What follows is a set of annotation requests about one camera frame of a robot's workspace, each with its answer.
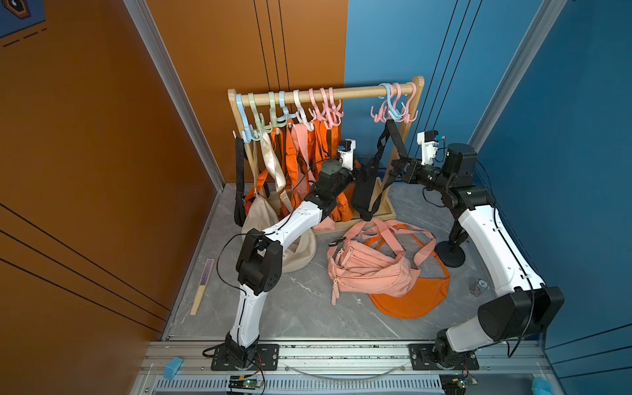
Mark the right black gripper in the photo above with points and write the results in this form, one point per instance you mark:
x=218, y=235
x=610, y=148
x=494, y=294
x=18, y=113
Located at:
x=411, y=175

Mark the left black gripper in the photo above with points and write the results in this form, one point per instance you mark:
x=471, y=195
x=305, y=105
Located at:
x=360, y=175

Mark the black crescent bag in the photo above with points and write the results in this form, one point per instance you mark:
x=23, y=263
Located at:
x=361, y=198

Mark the orange crescent bag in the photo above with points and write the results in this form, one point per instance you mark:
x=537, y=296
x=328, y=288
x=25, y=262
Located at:
x=427, y=293

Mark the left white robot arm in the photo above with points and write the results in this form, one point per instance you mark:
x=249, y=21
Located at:
x=259, y=265

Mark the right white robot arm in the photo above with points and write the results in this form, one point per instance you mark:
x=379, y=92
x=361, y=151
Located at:
x=524, y=305

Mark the pink hook rightmost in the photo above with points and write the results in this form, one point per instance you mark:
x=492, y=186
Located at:
x=410, y=113

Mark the pink hook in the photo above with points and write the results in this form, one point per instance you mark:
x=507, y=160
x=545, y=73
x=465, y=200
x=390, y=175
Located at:
x=410, y=113
x=380, y=116

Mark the pink bag middle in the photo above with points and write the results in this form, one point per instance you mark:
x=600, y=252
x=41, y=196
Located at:
x=300, y=136

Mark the beige crescent bag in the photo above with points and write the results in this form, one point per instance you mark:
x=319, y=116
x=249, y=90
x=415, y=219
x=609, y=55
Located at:
x=262, y=214

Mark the light blue hook leftmost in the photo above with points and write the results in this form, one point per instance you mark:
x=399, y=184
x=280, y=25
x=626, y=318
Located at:
x=247, y=132

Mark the small clear cup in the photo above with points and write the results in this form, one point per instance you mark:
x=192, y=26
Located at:
x=478, y=287

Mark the wooden clothes rack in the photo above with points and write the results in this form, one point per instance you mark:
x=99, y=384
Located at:
x=275, y=109

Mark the circuit board right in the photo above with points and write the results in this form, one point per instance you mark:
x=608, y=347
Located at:
x=457, y=384

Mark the green circuit board left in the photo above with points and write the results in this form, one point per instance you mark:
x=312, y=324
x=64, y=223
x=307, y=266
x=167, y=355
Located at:
x=245, y=385

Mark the blue sponge block left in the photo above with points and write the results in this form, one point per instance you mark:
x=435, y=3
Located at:
x=172, y=368

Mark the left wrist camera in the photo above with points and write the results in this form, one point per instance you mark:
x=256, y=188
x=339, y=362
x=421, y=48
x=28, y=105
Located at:
x=346, y=153

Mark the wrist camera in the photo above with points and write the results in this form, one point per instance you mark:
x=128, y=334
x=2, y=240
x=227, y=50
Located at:
x=346, y=153
x=428, y=144

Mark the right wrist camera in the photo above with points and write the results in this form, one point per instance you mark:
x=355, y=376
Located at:
x=428, y=144

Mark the black strap bag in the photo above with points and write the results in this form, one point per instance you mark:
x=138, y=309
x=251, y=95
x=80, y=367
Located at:
x=239, y=210

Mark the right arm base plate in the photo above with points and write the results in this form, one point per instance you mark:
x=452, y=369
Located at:
x=426, y=356

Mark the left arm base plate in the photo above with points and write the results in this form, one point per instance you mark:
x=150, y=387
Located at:
x=262, y=355

